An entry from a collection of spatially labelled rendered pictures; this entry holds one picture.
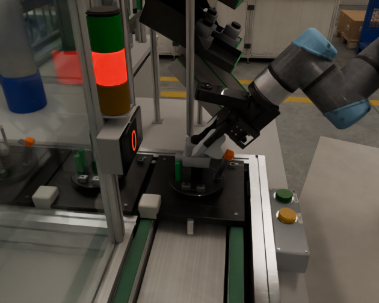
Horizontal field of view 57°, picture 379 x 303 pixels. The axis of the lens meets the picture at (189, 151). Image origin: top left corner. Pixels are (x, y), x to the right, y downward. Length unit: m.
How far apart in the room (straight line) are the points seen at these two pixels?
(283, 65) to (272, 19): 4.06
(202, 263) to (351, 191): 0.55
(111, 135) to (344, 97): 0.42
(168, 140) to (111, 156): 0.72
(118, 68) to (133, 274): 0.39
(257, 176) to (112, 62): 0.55
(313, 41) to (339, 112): 0.14
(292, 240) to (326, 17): 4.24
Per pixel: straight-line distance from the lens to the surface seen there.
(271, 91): 0.71
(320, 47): 0.70
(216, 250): 0.80
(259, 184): 0.92
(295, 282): 0.84
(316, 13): 4.83
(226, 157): 0.82
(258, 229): 0.79
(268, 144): 1.28
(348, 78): 0.71
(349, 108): 0.70
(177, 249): 0.80
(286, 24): 4.80
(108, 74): 0.54
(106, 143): 0.56
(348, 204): 1.09
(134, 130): 0.61
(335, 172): 1.20
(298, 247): 0.77
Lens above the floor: 1.51
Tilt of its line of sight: 33 degrees down
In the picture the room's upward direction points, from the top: straight up
